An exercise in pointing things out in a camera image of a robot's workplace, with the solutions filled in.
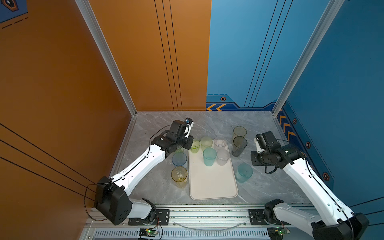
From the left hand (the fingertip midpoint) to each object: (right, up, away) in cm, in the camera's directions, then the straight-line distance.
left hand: (191, 136), depth 81 cm
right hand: (+32, -11, -5) cm, 34 cm away
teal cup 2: (+30, -20, +2) cm, 36 cm away
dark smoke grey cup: (+28, -5, +5) cm, 29 cm away
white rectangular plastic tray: (+11, -26, +2) cm, 29 cm away
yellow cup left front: (-6, -20, -3) cm, 21 cm away
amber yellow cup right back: (+30, +3, +12) cm, 32 cm away
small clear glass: (+18, -5, +16) cm, 25 cm away
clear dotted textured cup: (+19, -14, +12) cm, 27 cm away
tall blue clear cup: (-6, -13, 0) cm, 14 cm away
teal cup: (+11, -12, +10) cm, 19 cm away
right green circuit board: (+41, -45, -11) cm, 62 cm away
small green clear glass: (+2, -8, +18) cm, 20 cm away
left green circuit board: (-20, -45, -10) cm, 51 cm away
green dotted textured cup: (+9, -5, +13) cm, 17 cm away
